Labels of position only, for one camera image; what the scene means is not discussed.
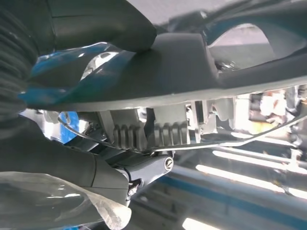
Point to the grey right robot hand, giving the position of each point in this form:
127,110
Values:
100,19

